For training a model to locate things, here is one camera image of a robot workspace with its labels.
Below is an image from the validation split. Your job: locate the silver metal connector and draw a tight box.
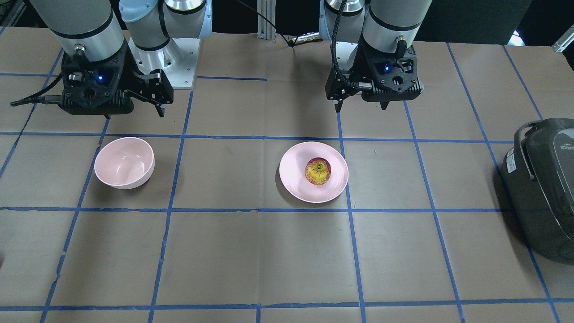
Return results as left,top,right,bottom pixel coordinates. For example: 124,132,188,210
287,31,323,48

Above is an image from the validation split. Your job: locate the aluminium profile post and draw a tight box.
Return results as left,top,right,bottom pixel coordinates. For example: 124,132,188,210
257,0,276,42

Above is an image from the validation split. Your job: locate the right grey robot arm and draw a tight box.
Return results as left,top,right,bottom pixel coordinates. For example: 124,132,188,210
11,0,213,118

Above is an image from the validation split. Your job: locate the red yellow apple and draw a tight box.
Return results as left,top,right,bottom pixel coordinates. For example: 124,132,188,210
304,157,331,186

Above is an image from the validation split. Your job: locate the black rice cooker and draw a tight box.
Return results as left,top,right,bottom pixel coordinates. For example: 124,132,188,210
501,118,574,265

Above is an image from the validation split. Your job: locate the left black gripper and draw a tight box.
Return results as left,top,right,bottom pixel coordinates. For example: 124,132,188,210
326,42,390,113

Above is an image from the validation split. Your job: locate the pink plate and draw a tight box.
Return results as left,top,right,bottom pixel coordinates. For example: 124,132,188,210
279,141,350,204

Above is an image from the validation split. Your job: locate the pink bowl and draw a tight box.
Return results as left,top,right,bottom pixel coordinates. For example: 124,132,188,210
94,137,156,190

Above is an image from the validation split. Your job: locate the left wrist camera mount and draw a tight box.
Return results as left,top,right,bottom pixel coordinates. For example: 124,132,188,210
358,35,424,103

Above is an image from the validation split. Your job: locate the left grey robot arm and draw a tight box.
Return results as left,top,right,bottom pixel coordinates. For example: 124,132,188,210
319,0,431,113

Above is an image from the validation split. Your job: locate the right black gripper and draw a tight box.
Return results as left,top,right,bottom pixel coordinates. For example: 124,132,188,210
104,44,174,119

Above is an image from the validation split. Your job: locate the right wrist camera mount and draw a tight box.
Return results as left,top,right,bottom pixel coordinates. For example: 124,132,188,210
59,42,134,116

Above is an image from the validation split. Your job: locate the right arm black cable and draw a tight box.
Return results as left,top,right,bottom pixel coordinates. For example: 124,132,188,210
10,85,63,107

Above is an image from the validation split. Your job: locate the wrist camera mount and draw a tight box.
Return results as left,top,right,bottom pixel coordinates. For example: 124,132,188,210
358,35,424,103
59,42,134,116

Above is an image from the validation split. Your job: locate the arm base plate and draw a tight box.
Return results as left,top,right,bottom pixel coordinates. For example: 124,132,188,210
335,41,359,72
128,38,201,90

